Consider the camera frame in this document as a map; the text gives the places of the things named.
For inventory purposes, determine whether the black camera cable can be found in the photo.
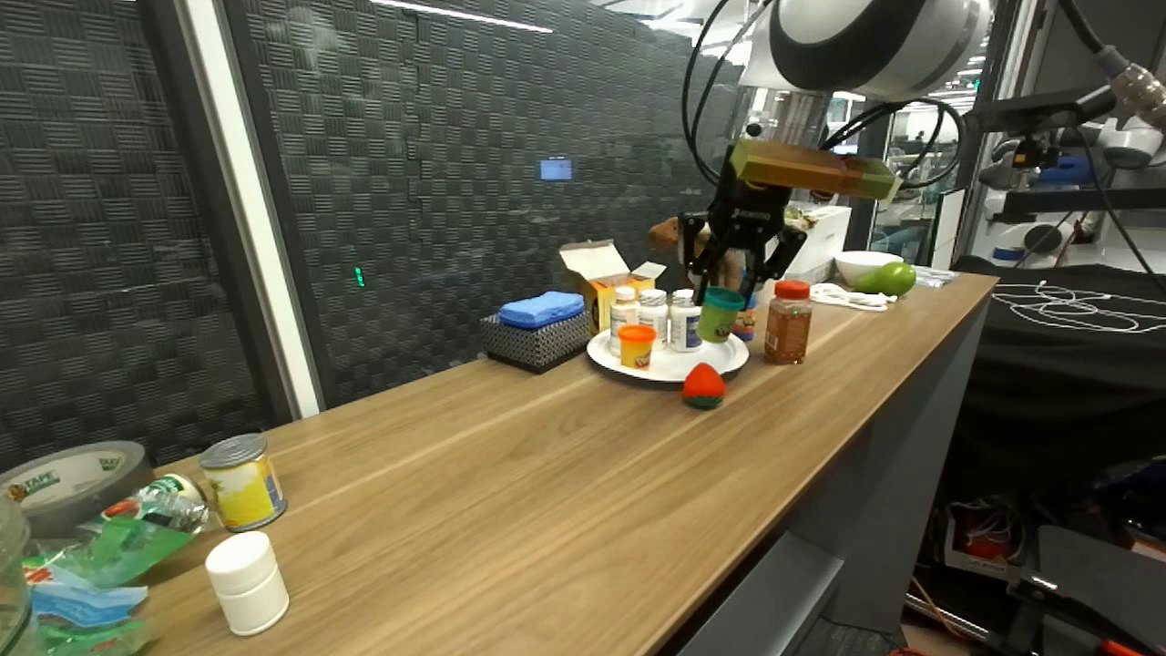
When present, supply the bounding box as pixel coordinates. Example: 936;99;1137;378
819;90;971;169

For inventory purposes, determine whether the green plastic packaging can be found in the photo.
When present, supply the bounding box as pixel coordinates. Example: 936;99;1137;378
22;513;197;595

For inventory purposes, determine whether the yellow cardboard box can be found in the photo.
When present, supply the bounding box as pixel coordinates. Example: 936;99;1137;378
559;238;671;332

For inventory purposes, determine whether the black mesh box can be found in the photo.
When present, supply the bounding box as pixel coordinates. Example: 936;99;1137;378
478;306;598;371

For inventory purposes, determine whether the blue sponge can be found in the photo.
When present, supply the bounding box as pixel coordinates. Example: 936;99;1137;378
495;287;592;332

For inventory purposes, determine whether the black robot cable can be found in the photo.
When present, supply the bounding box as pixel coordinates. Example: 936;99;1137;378
678;0;781;193

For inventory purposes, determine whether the white plastic jar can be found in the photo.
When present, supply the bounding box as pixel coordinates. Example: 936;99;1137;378
203;529;294;639

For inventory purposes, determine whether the white paper plate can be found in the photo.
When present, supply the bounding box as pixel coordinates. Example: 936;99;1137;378
584;320;753;391

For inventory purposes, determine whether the yellow can silver lid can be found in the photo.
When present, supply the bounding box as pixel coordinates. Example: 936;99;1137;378
197;431;292;533

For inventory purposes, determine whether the brown moose plush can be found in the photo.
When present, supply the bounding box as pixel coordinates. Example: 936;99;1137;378
645;210;733;297

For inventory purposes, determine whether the blue plastic wrapper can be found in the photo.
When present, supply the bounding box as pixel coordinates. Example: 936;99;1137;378
31;580;155;633

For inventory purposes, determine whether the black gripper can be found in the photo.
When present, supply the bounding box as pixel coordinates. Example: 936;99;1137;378
678;179;809;311

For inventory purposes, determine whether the white paper towel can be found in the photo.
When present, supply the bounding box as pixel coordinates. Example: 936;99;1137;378
804;281;904;316

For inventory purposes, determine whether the white cable coil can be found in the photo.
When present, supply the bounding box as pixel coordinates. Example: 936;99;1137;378
989;278;1166;338

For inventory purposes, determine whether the orange cardboard box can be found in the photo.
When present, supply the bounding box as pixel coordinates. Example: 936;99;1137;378
724;140;899;204

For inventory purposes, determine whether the white lab device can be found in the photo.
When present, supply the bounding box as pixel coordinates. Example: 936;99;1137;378
1040;79;1166;174

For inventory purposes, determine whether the stained white pill bottle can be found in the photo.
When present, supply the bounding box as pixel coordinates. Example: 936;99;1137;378
610;284;645;343

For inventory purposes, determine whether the spice jar orange lid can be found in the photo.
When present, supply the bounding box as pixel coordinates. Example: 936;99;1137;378
763;278;818;367

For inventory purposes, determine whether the orange lid yellow dough tub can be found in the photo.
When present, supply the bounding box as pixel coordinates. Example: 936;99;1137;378
616;320;659;371

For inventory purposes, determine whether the white window post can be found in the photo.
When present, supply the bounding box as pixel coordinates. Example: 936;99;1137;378
180;0;329;423

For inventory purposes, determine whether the white bottle silver foil top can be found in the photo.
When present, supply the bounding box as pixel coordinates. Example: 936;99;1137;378
638;287;673;349

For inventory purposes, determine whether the white bottle blue label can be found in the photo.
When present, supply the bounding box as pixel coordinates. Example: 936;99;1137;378
666;284;706;352

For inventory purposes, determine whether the silver foil snack bag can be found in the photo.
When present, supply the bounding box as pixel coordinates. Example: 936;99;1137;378
102;470;214;538

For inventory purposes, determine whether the green fruit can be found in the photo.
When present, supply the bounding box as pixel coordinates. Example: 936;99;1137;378
872;260;923;299

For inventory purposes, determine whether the black cloth covered table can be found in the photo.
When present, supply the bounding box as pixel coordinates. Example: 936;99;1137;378
959;260;1166;488

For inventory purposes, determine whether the white bowl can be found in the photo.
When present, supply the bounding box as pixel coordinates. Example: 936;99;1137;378
835;248;912;297

